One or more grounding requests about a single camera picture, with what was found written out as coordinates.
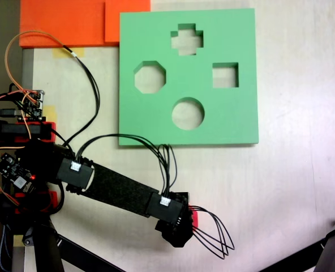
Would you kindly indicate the black circuit board with inductor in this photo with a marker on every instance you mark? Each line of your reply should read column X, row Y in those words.
column 12, row 170

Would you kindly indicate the green shape sorting board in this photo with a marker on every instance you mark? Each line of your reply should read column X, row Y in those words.
column 145, row 122

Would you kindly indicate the circuit board with green terminal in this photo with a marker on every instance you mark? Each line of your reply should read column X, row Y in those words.
column 33, row 106

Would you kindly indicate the large orange foam block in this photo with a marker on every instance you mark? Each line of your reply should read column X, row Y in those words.
column 60, row 22

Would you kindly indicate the red octagonal pillar block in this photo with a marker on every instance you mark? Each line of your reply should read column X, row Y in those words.
column 195, row 218

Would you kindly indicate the red base clamp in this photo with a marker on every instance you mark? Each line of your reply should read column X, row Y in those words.
column 52, row 130
column 53, row 198

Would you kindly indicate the yellow masking tape piece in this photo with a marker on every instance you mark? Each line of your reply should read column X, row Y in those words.
column 79, row 52
column 51, row 112

